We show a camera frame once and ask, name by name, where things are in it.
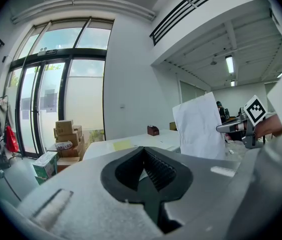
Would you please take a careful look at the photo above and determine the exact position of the white desk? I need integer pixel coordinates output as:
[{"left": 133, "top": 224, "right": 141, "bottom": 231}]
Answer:
[{"left": 82, "top": 128, "right": 182, "bottom": 161}]

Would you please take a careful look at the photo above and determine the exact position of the flat cardboard box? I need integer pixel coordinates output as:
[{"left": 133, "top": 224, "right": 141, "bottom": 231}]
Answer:
[{"left": 56, "top": 156, "right": 81, "bottom": 173}]

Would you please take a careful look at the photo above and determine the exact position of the door sign box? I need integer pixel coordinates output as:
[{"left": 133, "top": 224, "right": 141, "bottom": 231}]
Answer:
[{"left": 37, "top": 48, "right": 58, "bottom": 57}]

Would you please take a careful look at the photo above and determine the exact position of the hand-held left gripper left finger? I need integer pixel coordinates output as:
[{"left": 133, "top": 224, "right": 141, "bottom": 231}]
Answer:
[{"left": 17, "top": 145, "right": 164, "bottom": 240}]

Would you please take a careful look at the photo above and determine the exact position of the white printed bag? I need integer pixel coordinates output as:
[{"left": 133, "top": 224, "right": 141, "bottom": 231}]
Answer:
[{"left": 54, "top": 140, "right": 74, "bottom": 151}]

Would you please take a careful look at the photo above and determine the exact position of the green and white carton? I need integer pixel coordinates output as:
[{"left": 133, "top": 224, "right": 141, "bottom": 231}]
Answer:
[{"left": 32, "top": 151, "right": 60, "bottom": 186}]

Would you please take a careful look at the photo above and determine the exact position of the black balcony railing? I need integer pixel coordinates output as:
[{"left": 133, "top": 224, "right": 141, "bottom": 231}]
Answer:
[{"left": 149, "top": 0, "right": 243, "bottom": 47}]

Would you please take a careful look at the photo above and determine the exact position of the black floor cable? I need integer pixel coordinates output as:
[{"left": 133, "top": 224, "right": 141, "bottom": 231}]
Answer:
[{"left": 0, "top": 169, "right": 22, "bottom": 202}]

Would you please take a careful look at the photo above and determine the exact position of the yellow paper sheet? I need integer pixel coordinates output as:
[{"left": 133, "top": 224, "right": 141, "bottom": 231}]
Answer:
[{"left": 112, "top": 139, "right": 133, "bottom": 152}]

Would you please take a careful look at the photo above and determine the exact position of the glass entrance door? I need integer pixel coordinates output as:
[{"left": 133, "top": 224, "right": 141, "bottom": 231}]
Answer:
[{"left": 14, "top": 56, "right": 72, "bottom": 159}]

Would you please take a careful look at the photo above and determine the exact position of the brown tissue box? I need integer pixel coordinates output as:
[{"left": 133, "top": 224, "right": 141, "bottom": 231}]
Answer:
[{"left": 146, "top": 124, "right": 160, "bottom": 136}]

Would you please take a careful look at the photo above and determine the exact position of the person's right forearm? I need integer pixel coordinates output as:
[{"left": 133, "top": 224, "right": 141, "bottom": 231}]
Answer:
[{"left": 254, "top": 113, "right": 282, "bottom": 138}]

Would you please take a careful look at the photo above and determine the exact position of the red bag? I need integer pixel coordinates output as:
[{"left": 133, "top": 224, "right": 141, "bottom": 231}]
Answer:
[{"left": 5, "top": 124, "right": 20, "bottom": 153}]

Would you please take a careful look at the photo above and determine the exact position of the white sheet of paper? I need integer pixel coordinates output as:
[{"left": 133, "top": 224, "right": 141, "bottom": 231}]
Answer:
[{"left": 172, "top": 91, "right": 227, "bottom": 161}]

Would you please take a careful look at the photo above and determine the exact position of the clothes rack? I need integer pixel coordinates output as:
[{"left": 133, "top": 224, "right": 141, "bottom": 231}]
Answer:
[{"left": 0, "top": 95, "right": 24, "bottom": 161}]

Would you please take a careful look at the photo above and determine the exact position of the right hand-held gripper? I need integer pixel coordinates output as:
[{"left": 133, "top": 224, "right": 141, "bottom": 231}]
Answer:
[{"left": 215, "top": 95, "right": 268, "bottom": 149}]

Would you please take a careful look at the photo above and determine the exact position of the long ceiling light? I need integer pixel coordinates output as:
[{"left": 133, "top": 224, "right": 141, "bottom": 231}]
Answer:
[{"left": 225, "top": 54, "right": 235, "bottom": 74}]

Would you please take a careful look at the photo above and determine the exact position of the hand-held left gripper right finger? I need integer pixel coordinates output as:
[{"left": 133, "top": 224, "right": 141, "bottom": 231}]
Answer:
[{"left": 143, "top": 145, "right": 259, "bottom": 240}]

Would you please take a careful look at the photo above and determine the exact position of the large cardboard box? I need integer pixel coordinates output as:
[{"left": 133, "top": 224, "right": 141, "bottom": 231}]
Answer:
[{"left": 55, "top": 119, "right": 75, "bottom": 136}]

